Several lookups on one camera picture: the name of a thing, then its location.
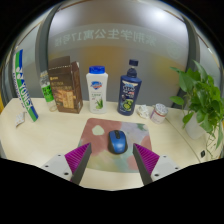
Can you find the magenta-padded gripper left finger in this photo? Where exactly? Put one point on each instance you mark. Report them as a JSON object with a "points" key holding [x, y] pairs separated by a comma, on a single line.
{"points": [[77, 159]]}

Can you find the clear bottle with green label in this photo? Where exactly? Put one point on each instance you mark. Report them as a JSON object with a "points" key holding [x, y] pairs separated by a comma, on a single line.
{"points": [[48, 91]]}

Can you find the small white packet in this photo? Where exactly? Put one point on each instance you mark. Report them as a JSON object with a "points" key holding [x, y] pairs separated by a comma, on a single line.
{"points": [[20, 119]]}

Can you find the white bottle with blue cap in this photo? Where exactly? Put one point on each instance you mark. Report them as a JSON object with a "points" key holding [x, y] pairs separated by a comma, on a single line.
{"points": [[97, 91]]}

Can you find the dark blue pump bottle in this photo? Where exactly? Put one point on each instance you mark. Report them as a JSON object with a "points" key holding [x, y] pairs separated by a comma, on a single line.
{"points": [[129, 91]]}

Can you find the green plant in white pot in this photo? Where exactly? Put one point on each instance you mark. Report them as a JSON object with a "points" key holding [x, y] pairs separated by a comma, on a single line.
{"points": [[200, 100]]}

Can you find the brown cardboard box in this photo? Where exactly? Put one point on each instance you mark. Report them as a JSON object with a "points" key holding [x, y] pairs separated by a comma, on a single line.
{"points": [[66, 90]]}

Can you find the blue computer mouse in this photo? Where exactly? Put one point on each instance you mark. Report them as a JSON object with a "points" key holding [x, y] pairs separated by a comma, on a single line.
{"points": [[117, 142]]}

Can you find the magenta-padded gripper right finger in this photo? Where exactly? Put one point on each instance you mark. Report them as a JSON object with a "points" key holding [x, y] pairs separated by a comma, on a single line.
{"points": [[147, 159]]}

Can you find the multicolour pastel mouse pad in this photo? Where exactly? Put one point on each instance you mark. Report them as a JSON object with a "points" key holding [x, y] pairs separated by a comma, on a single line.
{"points": [[100, 133]]}

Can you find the white green blue tube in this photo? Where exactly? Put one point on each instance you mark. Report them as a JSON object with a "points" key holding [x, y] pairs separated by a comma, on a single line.
{"points": [[24, 86]]}

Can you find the small white pink jar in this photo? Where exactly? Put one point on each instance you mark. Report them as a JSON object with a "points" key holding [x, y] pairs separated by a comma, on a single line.
{"points": [[158, 114]]}

